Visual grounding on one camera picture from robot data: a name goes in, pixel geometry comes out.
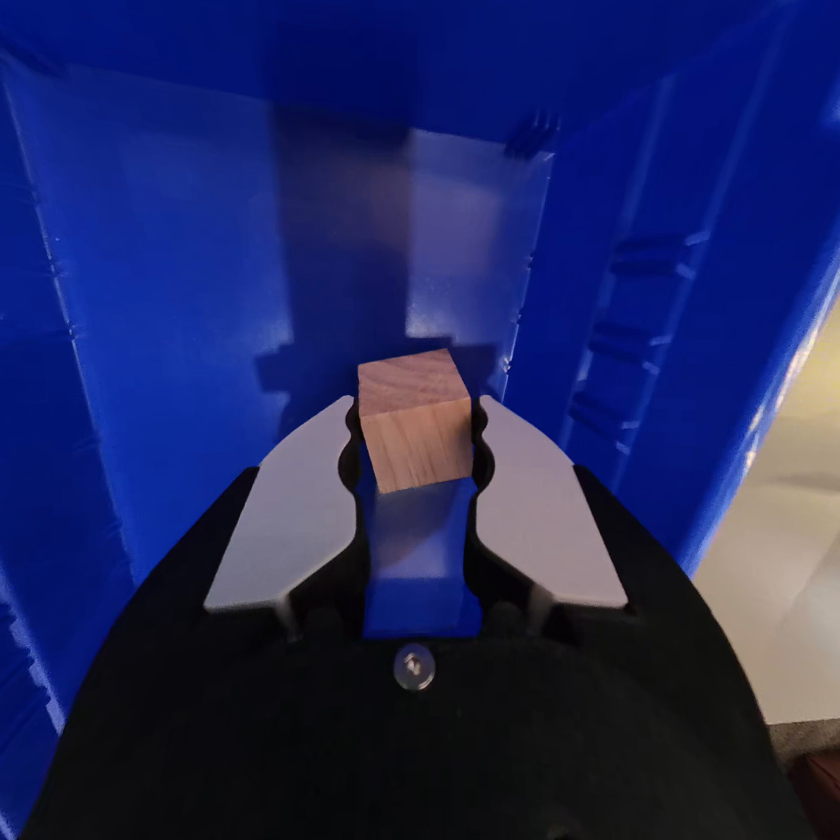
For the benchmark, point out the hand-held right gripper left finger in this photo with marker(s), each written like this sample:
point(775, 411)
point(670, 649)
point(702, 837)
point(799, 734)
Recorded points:
point(282, 525)

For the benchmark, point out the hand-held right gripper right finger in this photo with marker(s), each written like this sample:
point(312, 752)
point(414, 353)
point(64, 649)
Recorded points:
point(551, 525)

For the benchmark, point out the blue-taped wooden cube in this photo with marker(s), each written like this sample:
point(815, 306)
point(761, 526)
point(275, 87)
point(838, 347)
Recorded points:
point(417, 433)

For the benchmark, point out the blue plastic bin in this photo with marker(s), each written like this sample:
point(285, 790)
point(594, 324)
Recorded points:
point(164, 262)

